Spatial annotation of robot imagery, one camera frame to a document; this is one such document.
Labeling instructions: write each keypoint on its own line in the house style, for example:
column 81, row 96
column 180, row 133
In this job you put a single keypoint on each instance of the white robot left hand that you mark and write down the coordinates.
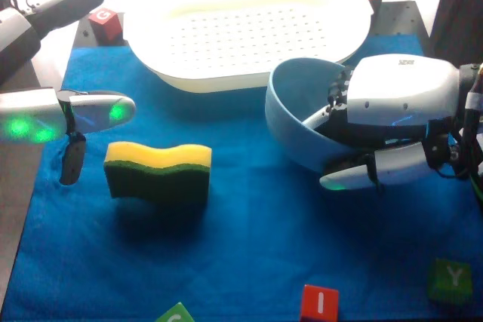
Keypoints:
column 94, row 111

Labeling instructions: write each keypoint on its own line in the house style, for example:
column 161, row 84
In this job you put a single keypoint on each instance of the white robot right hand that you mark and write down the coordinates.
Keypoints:
column 400, row 92

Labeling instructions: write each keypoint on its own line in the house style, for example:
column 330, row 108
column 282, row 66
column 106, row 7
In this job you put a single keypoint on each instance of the yellow green sponge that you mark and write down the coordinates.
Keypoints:
column 158, row 178

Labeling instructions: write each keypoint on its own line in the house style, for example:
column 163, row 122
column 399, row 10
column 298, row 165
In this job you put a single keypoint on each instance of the light blue bowl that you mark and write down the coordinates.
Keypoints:
column 290, row 111

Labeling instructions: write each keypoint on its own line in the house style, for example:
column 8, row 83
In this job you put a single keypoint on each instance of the red block letter G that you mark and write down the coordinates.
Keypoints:
column 105, row 24

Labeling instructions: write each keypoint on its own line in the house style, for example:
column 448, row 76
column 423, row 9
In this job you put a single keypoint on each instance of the white perforated basin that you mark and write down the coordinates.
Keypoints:
column 245, row 43

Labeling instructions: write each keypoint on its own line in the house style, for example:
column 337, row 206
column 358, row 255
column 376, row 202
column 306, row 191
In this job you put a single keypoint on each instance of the green block letter Y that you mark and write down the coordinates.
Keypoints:
column 451, row 280

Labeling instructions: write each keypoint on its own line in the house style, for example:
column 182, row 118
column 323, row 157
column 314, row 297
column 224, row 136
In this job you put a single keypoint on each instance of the blue cloth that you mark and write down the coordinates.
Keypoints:
column 245, row 243

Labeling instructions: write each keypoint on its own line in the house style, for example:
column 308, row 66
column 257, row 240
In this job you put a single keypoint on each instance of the green block letter C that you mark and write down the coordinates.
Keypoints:
column 176, row 314

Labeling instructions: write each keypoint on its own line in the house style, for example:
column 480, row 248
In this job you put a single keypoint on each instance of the red block letter I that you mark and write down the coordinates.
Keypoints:
column 319, row 303

